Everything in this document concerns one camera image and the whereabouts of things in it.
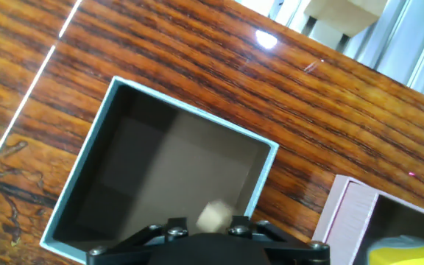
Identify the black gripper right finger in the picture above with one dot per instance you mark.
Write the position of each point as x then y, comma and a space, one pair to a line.
293, 250

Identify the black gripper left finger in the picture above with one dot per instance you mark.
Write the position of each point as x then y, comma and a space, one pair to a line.
138, 243

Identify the small wooden cube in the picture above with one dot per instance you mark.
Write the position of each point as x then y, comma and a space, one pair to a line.
215, 216

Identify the pink cardboard box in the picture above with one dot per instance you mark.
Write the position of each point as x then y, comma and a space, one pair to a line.
348, 217

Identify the light blue cardboard box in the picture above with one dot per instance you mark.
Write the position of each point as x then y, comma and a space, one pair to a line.
160, 165

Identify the glossy brown wooden board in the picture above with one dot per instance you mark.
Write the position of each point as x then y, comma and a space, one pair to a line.
307, 110

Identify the large wooden block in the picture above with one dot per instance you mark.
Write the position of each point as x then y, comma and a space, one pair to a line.
344, 14

